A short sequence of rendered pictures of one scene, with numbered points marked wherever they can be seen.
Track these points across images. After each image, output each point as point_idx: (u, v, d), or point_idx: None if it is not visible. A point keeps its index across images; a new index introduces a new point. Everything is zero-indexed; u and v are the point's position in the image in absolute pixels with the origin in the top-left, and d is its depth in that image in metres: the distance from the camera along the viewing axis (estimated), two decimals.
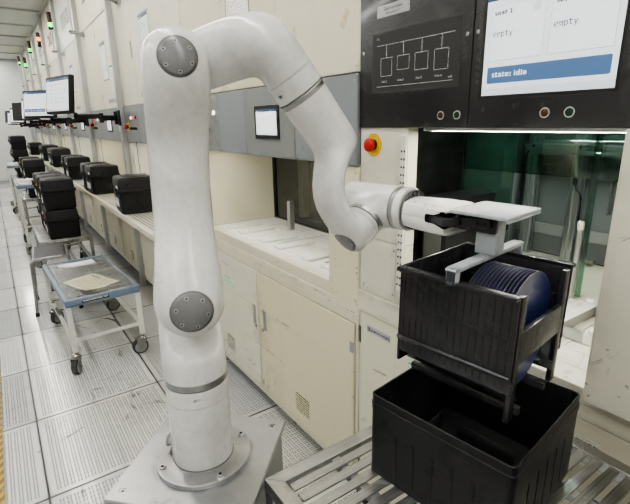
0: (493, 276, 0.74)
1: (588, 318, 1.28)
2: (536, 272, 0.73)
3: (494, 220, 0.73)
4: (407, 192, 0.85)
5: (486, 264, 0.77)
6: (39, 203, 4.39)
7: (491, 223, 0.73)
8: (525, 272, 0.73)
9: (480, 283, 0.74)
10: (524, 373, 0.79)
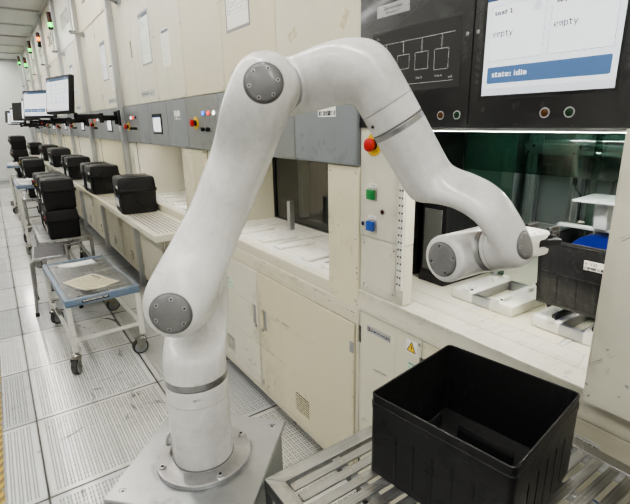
0: None
1: (588, 318, 1.28)
2: None
3: (558, 230, 0.95)
4: None
5: (605, 236, 1.15)
6: (39, 203, 4.39)
7: (558, 232, 0.94)
8: None
9: None
10: None
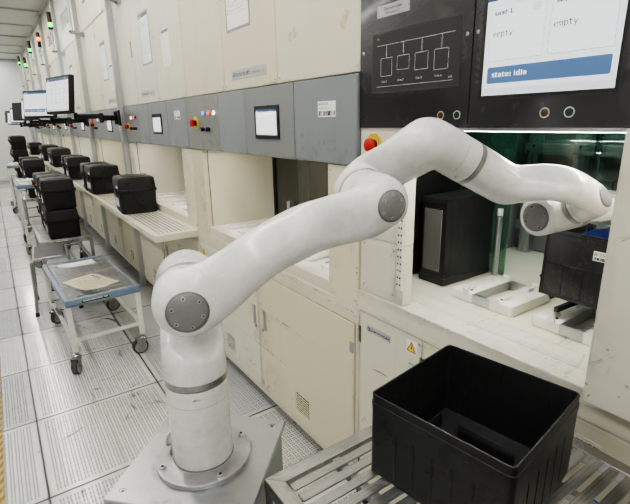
0: None
1: (588, 318, 1.28)
2: None
3: None
4: None
5: None
6: (39, 203, 4.39)
7: None
8: None
9: None
10: None
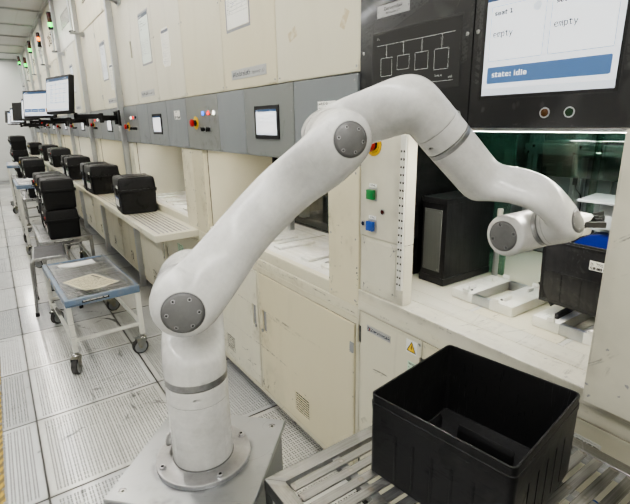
0: None
1: (588, 318, 1.28)
2: None
3: (602, 215, 1.06)
4: None
5: (608, 236, 1.16)
6: (39, 203, 4.39)
7: (603, 217, 1.05)
8: None
9: None
10: None
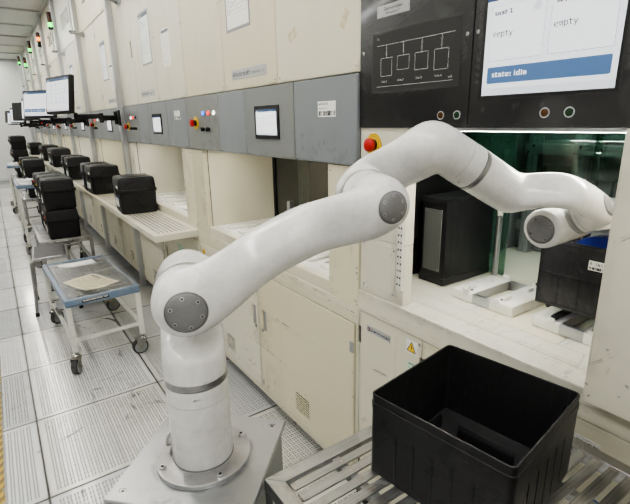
0: None
1: (588, 318, 1.29)
2: None
3: None
4: None
5: (607, 238, 1.16)
6: (39, 203, 4.39)
7: None
8: None
9: None
10: None
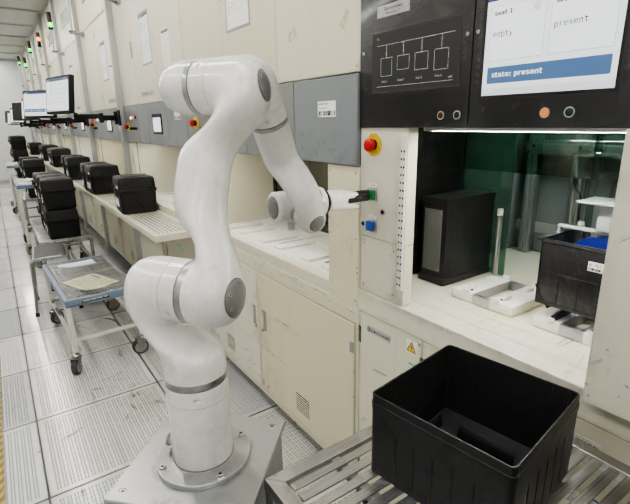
0: None
1: (588, 318, 1.28)
2: None
3: (368, 193, 1.39)
4: (322, 190, 1.28)
5: (606, 239, 1.16)
6: (39, 203, 4.39)
7: (368, 194, 1.39)
8: None
9: None
10: None
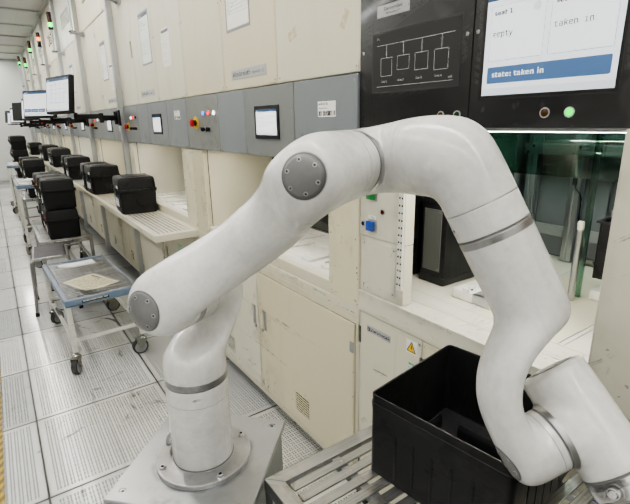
0: None
1: None
2: None
3: None
4: None
5: None
6: (39, 203, 4.39)
7: None
8: None
9: None
10: None
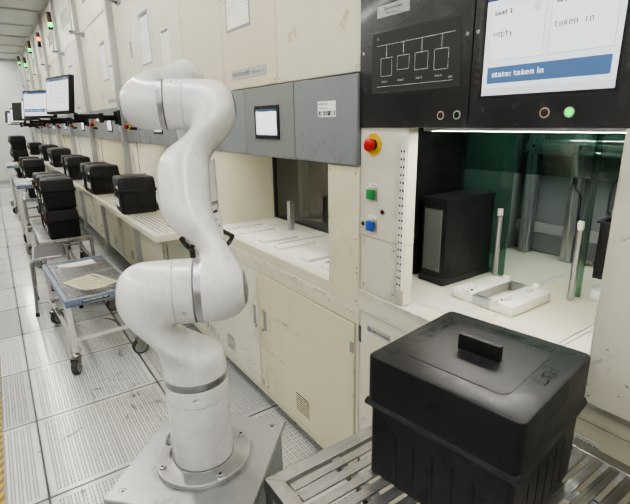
0: None
1: None
2: None
3: None
4: None
5: None
6: (39, 203, 4.39)
7: None
8: None
9: None
10: None
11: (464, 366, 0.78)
